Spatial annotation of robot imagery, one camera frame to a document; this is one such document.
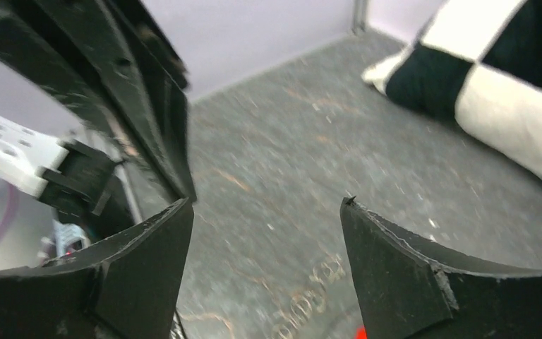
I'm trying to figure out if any red key tag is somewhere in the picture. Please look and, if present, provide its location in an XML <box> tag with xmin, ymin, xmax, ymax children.
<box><xmin>354</xmin><ymin>326</ymin><xmax>367</xmax><ymax>339</ymax></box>

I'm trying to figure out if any black and white checkered pillow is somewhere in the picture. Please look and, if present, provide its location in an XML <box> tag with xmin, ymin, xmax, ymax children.
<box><xmin>361</xmin><ymin>0</ymin><xmax>542</xmax><ymax>179</ymax></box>

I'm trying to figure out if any aluminium frame rail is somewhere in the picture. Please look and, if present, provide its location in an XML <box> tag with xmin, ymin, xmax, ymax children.
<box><xmin>351</xmin><ymin>0</ymin><xmax>369</xmax><ymax>35</ymax></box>

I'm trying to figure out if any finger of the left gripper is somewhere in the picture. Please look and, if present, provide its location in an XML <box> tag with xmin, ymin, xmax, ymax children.
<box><xmin>0</xmin><ymin>1</ymin><xmax>197</xmax><ymax>201</ymax></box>

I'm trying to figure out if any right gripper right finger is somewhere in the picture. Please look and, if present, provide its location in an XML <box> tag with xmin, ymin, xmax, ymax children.
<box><xmin>340</xmin><ymin>198</ymin><xmax>542</xmax><ymax>338</ymax></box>

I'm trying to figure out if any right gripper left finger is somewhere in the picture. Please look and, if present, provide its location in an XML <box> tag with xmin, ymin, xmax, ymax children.
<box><xmin>0</xmin><ymin>199</ymin><xmax>194</xmax><ymax>338</ymax></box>

